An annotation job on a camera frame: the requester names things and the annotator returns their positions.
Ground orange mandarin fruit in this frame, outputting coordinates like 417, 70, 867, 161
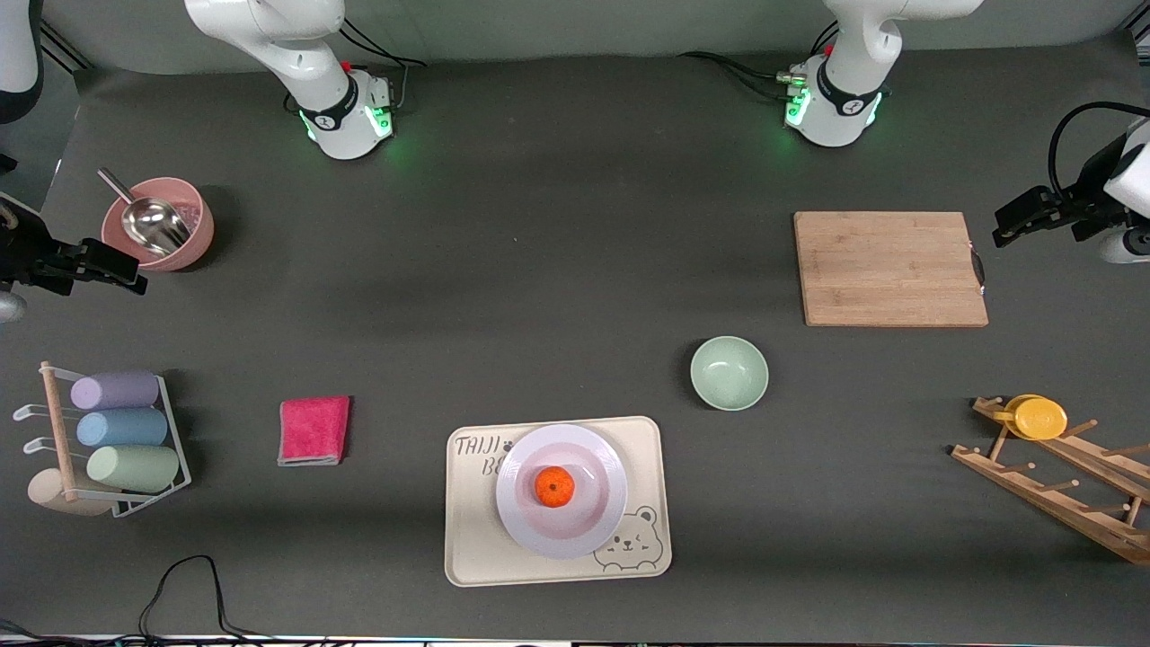
535, 465, 576, 509

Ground pale lavender round plate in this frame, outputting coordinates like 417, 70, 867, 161
496, 423, 628, 560

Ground metal scoop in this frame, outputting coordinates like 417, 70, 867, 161
97, 168, 191, 255

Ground pink bowl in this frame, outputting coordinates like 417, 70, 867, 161
101, 177, 215, 272

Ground purple cup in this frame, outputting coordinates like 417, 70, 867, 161
70, 370, 161, 412

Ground wooden cutting board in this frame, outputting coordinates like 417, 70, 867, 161
794, 211, 989, 328

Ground blue cup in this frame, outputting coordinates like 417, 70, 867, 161
76, 409, 169, 448

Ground green cup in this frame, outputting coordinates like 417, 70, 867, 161
87, 445, 181, 493

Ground yellow mug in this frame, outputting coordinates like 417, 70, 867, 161
993, 394, 1068, 441

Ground beige cup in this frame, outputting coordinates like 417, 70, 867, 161
27, 469, 122, 518

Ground pink folded cloth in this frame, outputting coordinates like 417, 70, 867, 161
278, 396, 351, 466

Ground mint green bowl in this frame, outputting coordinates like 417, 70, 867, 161
690, 336, 770, 412

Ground wooden peg mug rack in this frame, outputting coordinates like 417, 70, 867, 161
951, 395, 1150, 565

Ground beige tray with bear print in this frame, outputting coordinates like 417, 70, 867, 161
445, 415, 673, 588

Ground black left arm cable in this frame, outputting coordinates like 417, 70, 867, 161
1048, 101, 1150, 200

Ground white wire cup rack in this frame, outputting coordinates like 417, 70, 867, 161
13, 361, 192, 519

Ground black looped table cable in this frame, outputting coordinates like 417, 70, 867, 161
139, 555, 270, 643

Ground black left base cables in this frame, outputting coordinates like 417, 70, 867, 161
677, 22, 841, 102

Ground black base cables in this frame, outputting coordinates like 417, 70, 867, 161
340, 16, 425, 113
677, 22, 841, 102

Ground black right base cables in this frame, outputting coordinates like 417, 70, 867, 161
340, 16, 425, 113

